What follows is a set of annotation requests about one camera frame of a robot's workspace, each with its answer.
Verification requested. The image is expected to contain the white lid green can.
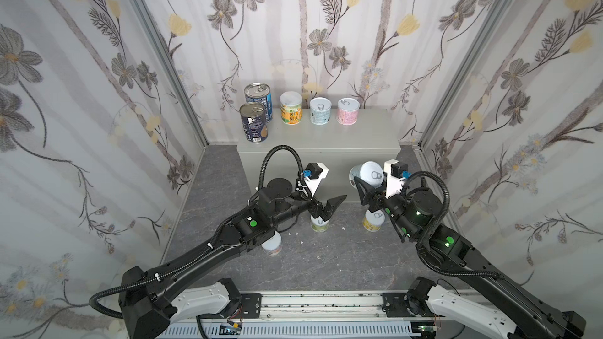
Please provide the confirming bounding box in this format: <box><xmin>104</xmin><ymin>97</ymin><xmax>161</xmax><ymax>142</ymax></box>
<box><xmin>311</xmin><ymin>217</ymin><xmax>329</xmax><ymax>232</ymax></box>

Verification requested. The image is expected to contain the white lid teal can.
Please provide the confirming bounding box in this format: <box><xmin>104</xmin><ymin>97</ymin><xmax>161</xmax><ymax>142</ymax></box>
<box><xmin>349</xmin><ymin>161</ymin><xmax>384</xmax><ymax>188</ymax></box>

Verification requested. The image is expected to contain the white lid pink can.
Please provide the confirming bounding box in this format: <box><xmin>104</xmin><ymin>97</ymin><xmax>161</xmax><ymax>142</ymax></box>
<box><xmin>262</xmin><ymin>232</ymin><xmax>282</xmax><ymax>256</ymax></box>

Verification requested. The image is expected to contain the white lid pink-red can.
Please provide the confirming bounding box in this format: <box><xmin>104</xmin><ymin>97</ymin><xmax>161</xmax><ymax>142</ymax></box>
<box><xmin>337</xmin><ymin>97</ymin><xmax>361</xmax><ymax>126</ymax></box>

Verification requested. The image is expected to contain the white lid light-blue can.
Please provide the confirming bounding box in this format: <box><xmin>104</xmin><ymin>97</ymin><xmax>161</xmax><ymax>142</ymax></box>
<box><xmin>309</xmin><ymin>97</ymin><xmax>332</xmax><ymax>126</ymax></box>

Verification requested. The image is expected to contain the dark labelled tall can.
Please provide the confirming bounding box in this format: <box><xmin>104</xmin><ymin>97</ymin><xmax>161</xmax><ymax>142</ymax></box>
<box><xmin>240</xmin><ymin>102</ymin><xmax>268</xmax><ymax>143</ymax></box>

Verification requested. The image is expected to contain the white lid yellow-orange can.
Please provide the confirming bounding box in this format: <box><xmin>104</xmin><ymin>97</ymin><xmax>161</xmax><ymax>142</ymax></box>
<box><xmin>280</xmin><ymin>91</ymin><xmax>303</xmax><ymax>126</ymax></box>

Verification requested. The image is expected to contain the blue labelled tall can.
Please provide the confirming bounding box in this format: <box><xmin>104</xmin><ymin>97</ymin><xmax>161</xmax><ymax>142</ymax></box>
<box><xmin>243</xmin><ymin>83</ymin><xmax>273</xmax><ymax>122</ymax></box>

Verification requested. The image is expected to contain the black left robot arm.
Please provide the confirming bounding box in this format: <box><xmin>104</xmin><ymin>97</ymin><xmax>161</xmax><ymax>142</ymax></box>
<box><xmin>119</xmin><ymin>178</ymin><xmax>346</xmax><ymax>338</ymax></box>

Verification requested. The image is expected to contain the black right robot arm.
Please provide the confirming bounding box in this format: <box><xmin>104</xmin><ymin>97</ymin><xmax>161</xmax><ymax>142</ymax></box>
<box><xmin>354</xmin><ymin>171</ymin><xmax>586</xmax><ymax>338</ymax></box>

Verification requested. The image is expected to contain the white lid yellow can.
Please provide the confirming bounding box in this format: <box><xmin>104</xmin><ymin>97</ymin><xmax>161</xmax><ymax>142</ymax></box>
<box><xmin>363</xmin><ymin>210</ymin><xmax>386</xmax><ymax>232</ymax></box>

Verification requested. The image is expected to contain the grey metal cabinet box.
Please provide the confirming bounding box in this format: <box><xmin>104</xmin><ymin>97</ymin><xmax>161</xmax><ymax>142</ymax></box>
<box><xmin>237</xmin><ymin>109</ymin><xmax>400</xmax><ymax>203</ymax></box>

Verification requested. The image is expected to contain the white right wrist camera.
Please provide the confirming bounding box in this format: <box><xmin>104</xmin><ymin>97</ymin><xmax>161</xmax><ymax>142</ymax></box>
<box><xmin>383</xmin><ymin>159</ymin><xmax>411</xmax><ymax>199</ymax></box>

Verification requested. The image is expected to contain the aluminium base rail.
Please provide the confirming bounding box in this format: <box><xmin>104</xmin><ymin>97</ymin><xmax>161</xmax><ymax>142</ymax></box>
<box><xmin>160</xmin><ymin>287</ymin><xmax>491</xmax><ymax>338</ymax></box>

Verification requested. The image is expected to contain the white slotted cable duct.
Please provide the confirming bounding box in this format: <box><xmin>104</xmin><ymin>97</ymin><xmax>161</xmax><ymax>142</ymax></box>
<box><xmin>159</xmin><ymin>322</ymin><xmax>422</xmax><ymax>339</ymax></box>

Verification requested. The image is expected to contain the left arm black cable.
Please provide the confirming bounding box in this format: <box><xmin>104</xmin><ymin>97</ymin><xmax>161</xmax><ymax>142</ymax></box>
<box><xmin>88</xmin><ymin>144</ymin><xmax>305</xmax><ymax>339</ymax></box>

